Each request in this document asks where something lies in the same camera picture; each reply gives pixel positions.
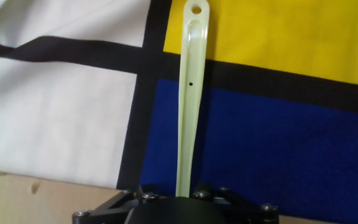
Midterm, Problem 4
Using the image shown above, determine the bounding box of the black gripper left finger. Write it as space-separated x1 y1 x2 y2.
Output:
71 184 160 224

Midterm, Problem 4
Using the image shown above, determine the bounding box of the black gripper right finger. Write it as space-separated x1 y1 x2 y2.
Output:
192 182 280 224

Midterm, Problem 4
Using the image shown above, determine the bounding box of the pale green plastic flyswatter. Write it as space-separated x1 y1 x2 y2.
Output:
175 0 211 198

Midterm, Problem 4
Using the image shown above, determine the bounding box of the brown cardboard sheet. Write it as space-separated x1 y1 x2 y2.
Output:
0 169 334 224

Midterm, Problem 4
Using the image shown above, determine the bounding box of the colour block tablecloth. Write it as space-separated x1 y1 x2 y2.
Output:
0 0 358 224

